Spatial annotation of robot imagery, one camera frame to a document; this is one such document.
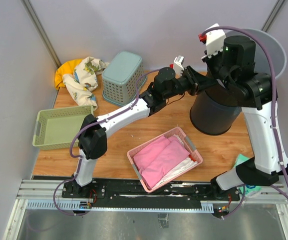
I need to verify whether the grey cable duct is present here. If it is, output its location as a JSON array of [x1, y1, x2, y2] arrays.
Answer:
[[26, 199, 215, 214]]

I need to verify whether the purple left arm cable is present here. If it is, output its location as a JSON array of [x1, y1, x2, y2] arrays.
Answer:
[[52, 69, 161, 217]]

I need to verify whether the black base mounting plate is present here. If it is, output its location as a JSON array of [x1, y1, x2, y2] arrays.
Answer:
[[61, 178, 240, 209]]

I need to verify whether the grey bin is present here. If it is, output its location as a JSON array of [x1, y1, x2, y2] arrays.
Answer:
[[225, 27, 288, 79]]

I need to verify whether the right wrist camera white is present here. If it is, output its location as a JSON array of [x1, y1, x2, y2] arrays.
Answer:
[[198, 29, 226, 62]]

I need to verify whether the green perforated tray basket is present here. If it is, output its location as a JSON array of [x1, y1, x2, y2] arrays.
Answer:
[[32, 105, 93, 151]]

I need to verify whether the green patterned sock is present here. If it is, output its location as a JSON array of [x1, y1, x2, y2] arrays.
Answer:
[[233, 154, 262, 198]]

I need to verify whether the aluminium frame rail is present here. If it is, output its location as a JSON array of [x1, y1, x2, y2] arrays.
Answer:
[[16, 178, 288, 201]]

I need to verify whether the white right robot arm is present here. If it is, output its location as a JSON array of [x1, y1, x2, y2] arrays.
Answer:
[[195, 31, 288, 200]]

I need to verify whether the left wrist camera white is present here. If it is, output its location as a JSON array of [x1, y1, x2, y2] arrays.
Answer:
[[169, 55, 184, 77]]

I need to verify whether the pink folded cloth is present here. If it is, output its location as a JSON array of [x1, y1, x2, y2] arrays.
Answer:
[[133, 135, 190, 188]]

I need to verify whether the white folded cloth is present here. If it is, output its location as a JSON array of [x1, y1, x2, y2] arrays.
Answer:
[[142, 134, 202, 190]]

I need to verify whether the black round bin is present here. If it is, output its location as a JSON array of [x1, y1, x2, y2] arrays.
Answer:
[[190, 80, 241, 136]]

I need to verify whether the pink perforated basket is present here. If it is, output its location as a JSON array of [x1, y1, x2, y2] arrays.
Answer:
[[127, 127, 203, 193]]

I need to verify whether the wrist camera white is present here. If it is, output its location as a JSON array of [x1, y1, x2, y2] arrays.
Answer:
[[198, 29, 226, 62], [169, 55, 184, 77]]

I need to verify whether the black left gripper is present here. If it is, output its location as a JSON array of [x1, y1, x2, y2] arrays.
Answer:
[[164, 66, 217, 100]]

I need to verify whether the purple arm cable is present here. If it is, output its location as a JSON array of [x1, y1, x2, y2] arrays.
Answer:
[[52, 69, 161, 217], [202, 25, 288, 225]]

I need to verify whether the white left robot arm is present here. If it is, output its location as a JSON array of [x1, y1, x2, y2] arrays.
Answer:
[[71, 66, 218, 198]]

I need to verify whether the cream patterned cloth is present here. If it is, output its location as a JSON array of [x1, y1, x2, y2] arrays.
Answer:
[[62, 56, 109, 110]]

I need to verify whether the light blue perforated basket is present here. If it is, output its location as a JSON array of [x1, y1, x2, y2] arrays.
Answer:
[[101, 51, 147, 107]]

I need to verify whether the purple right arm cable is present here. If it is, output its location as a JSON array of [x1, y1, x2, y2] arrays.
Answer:
[[202, 25, 288, 225]]

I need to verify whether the yellow cloth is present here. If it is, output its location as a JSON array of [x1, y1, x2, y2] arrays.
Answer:
[[54, 58, 83, 90]]

